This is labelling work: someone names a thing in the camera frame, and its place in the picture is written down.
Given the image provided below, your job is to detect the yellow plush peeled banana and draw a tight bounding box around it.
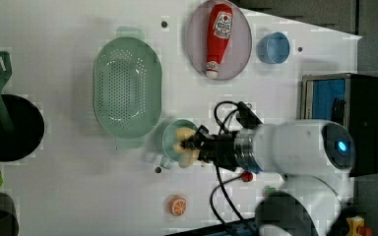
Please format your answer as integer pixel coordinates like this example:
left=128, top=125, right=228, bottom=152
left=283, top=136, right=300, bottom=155
left=173, top=127, right=200, bottom=168

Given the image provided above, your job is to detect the green mug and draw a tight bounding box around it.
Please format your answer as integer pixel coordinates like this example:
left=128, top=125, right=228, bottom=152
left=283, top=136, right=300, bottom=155
left=160, top=119, right=199, bottom=169

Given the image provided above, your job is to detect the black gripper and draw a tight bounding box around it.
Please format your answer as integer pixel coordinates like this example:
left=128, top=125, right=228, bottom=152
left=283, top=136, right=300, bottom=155
left=180, top=125, right=239, bottom=171

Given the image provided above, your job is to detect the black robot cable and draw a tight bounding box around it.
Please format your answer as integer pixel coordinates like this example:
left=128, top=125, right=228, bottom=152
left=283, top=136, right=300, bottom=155
left=209, top=100, right=260, bottom=236

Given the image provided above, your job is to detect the orange slice toy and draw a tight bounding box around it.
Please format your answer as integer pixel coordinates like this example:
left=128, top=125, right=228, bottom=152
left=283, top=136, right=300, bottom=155
left=168, top=196, right=186, bottom=216

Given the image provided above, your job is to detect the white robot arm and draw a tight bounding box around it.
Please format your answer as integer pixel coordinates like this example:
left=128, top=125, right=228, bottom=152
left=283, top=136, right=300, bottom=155
left=178, top=119, right=355, bottom=236

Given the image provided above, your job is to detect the green perforated colander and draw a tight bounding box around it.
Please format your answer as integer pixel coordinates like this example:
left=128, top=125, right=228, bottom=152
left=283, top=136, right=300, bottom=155
left=93, top=27, right=162, bottom=149

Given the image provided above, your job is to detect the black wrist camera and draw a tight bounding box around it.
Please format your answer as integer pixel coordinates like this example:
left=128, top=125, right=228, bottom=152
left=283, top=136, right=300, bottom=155
left=236, top=101, right=262, bottom=129

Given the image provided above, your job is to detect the red plush ketchup bottle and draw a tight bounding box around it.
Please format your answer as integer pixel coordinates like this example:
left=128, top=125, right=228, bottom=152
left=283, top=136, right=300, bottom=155
left=206, top=4, right=233, bottom=79

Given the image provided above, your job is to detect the yellow toy figure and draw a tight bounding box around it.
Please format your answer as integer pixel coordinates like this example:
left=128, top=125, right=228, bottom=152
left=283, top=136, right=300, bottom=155
left=346, top=216, right=373, bottom=236

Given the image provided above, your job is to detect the blue cup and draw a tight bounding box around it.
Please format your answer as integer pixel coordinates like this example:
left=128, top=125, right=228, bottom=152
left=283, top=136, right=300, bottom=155
left=257, top=32, right=290, bottom=64

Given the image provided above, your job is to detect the black toaster oven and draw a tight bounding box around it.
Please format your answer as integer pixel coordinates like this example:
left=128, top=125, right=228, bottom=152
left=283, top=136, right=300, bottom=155
left=300, top=73, right=378, bottom=177

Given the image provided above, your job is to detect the red tomato toy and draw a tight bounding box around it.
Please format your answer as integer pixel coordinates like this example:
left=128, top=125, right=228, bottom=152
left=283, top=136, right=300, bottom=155
left=241, top=171, right=253, bottom=182

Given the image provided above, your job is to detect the pink round plate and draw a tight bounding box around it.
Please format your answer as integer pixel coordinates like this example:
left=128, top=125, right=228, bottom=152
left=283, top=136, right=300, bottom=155
left=186, top=0, right=252, bottom=80

